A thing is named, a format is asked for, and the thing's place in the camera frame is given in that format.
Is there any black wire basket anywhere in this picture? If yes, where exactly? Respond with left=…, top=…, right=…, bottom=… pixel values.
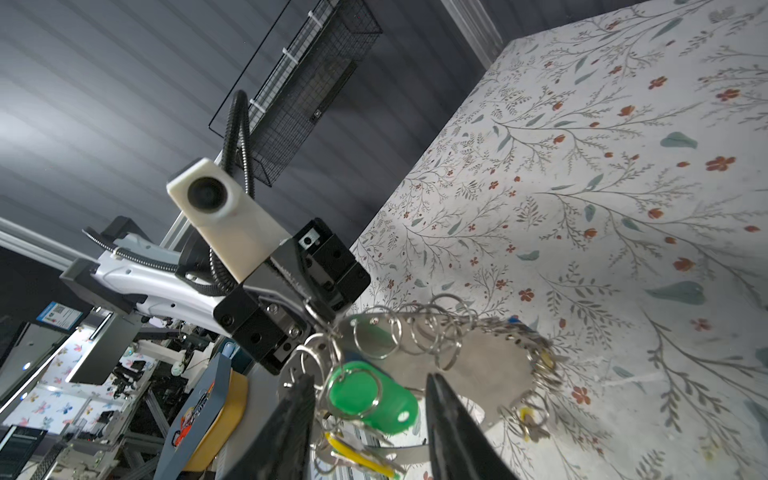
left=217, top=1, right=382, bottom=194

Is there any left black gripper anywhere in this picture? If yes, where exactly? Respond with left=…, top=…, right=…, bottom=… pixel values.
left=213, top=218, right=371, bottom=375

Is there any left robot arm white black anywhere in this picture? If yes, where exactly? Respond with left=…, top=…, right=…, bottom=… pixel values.
left=60, top=217, right=371, bottom=375

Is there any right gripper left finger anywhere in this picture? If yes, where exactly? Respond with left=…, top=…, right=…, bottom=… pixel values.
left=223, top=375, right=316, bottom=480

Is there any keyring bunch with grey strap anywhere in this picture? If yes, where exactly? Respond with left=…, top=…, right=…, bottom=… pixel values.
left=279, top=294, right=562, bottom=479

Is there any blue yellow box outside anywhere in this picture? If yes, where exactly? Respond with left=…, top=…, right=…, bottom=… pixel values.
left=154, top=354, right=248, bottom=479

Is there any key with green tag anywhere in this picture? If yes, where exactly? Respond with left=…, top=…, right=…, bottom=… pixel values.
left=328, top=361, right=419, bottom=435

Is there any floral table mat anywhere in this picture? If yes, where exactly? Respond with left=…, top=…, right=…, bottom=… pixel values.
left=354, top=1, right=767, bottom=479

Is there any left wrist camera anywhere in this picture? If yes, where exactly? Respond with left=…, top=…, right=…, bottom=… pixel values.
left=166, top=158, right=291, bottom=282

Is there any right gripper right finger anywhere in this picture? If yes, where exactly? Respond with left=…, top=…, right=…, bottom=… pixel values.
left=425, top=374, right=518, bottom=480

